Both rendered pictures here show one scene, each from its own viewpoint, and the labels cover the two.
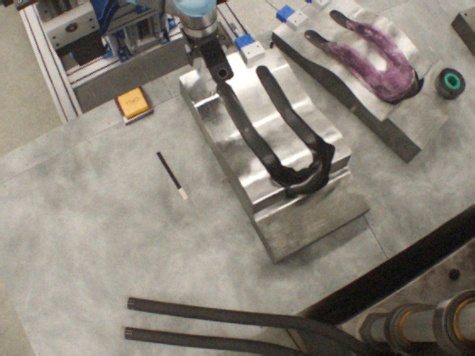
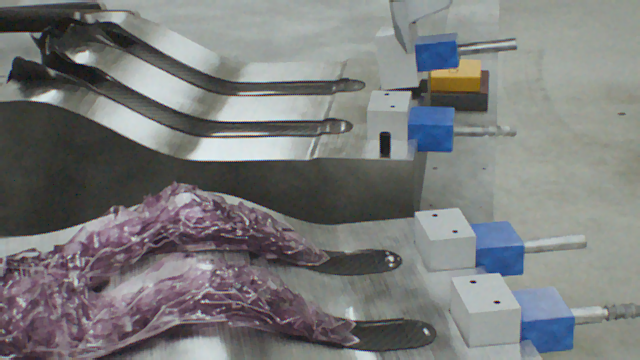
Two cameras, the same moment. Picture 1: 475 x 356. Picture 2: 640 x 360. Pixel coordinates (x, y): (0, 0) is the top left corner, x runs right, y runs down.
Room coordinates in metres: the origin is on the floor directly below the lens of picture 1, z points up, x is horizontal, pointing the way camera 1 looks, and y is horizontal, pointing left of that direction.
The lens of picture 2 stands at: (1.36, -0.77, 1.31)
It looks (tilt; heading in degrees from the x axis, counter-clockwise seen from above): 25 degrees down; 135
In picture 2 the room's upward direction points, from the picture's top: 2 degrees counter-clockwise
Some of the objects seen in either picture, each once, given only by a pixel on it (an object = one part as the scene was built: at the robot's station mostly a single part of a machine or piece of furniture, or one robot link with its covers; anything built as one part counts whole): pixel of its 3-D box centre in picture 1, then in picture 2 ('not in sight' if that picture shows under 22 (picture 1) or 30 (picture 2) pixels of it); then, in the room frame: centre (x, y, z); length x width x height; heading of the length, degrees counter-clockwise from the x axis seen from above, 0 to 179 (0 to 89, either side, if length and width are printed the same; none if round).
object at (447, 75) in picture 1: (449, 84); not in sight; (0.69, -0.51, 0.93); 0.08 x 0.08 x 0.04
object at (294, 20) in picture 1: (283, 13); (503, 248); (0.86, -0.06, 0.86); 0.13 x 0.05 x 0.05; 53
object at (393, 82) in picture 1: (373, 55); (161, 267); (0.74, -0.31, 0.90); 0.26 x 0.18 x 0.08; 53
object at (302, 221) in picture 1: (274, 141); (169, 119); (0.47, -0.07, 0.87); 0.50 x 0.26 x 0.14; 36
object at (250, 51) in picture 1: (243, 41); (442, 129); (0.72, 0.04, 0.89); 0.13 x 0.05 x 0.05; 36
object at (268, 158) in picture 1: (276, 126); (178, 75); (0.49, -0.07, 0.92); 0.35 x 0.16 x 0.09; 36
